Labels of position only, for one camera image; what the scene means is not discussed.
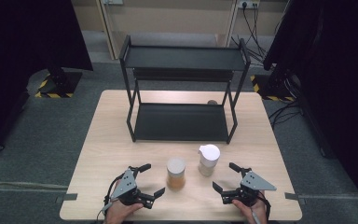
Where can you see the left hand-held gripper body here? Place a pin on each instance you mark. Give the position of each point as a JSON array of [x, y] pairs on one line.
[[126, 186]]

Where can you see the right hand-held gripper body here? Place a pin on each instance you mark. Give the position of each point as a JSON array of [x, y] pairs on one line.
[[251, 183]]

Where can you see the glass jar with orange powder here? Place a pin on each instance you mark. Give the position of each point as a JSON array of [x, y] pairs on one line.
[[176, 174]]

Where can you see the black metal shelf rack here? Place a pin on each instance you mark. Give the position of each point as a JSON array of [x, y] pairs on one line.
[[180, 121]]

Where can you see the person's left hand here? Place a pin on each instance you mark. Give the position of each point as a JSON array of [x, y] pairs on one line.
[[121, 213]]

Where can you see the person's right hand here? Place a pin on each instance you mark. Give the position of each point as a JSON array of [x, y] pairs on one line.
[[251, 213]]

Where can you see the grey floor tape strip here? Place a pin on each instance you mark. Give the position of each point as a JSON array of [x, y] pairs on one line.
[[66, 197], [295, 197]]

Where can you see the small round brown object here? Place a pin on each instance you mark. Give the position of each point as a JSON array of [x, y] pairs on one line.
[[212, 102]]

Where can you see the black stand base striped tape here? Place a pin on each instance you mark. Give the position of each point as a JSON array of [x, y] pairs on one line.
[[59, 84], [270, 88]]

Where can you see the black curtain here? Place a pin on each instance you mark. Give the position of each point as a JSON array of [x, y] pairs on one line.
[[18, 62], [338, 77]]

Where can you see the white wall power outlet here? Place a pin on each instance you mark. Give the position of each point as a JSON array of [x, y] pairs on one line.
[[248, 3]]

